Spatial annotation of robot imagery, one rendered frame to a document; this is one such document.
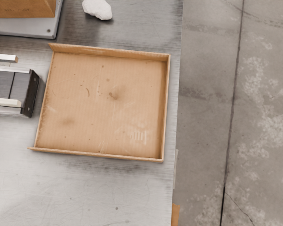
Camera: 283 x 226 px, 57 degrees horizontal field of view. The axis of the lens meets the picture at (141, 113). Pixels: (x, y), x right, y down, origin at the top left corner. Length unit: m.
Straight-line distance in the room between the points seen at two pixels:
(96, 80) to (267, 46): 1.36
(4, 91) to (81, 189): 0.28
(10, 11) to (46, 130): 0.31
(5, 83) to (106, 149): 0.28
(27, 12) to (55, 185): 0.43
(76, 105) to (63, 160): 0.13
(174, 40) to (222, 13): 1.17
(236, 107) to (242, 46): 0.40
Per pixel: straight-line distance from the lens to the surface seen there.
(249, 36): 1.84
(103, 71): 0.67
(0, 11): 0.77
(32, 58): 0.73
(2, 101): 0.62
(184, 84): 1.57
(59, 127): 0.64
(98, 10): 0.73
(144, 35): 0.72
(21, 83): 0.66
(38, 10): 0.73
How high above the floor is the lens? 1.44
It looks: 75 degrees down
